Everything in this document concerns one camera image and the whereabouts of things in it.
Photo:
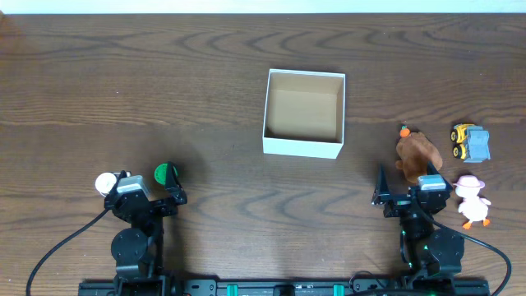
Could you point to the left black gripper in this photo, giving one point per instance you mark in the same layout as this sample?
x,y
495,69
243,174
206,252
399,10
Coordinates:
x,y
155,205

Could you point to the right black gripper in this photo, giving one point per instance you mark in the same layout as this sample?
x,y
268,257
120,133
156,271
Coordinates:
x,y
382,196

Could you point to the green round toy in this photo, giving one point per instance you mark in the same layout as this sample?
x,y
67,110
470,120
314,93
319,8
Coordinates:
x,y
160,174

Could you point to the brown plush bear toy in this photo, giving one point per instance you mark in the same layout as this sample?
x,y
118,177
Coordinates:
x,y
415,151

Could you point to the white round wooden toy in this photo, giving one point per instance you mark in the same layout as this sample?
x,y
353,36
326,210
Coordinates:
x,y
105,182

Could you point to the pink duck toy with hat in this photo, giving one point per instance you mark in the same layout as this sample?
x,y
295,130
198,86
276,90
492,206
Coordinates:
x,y
473,207

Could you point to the yellow grey toy truck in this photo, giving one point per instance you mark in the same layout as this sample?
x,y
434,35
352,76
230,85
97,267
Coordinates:
x,y
470,143

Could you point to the white cardboard box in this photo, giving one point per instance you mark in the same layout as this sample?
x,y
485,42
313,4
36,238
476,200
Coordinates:
x,y
304,113

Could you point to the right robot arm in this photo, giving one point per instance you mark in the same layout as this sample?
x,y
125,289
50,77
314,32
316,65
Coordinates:
x,y
432,254

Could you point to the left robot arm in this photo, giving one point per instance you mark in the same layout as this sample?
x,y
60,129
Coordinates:
x,y
139,249

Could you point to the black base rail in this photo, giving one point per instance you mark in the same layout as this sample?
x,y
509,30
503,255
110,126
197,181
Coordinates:
x,y
361,285

